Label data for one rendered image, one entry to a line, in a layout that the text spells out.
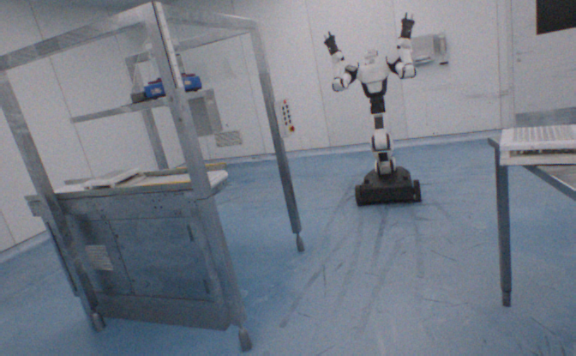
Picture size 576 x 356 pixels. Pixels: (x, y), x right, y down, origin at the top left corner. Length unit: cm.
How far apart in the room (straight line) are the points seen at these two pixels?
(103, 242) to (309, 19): 412
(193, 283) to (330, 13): 419
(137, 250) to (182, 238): 36
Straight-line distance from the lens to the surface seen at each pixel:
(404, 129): 521
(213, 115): 181
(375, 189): 321
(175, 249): 202
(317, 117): 540
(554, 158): 139
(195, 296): 213
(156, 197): 185
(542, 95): 531
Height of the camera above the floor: 134
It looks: 15 degrees down
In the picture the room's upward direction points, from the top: 12 degrees counter-clockwise
